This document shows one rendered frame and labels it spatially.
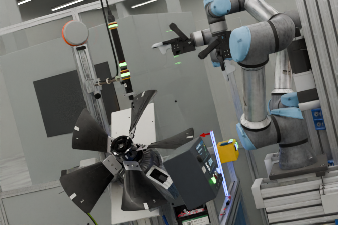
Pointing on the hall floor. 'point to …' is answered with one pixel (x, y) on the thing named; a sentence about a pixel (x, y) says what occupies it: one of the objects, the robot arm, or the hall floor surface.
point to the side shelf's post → (168, 212)
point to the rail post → (245, 210)
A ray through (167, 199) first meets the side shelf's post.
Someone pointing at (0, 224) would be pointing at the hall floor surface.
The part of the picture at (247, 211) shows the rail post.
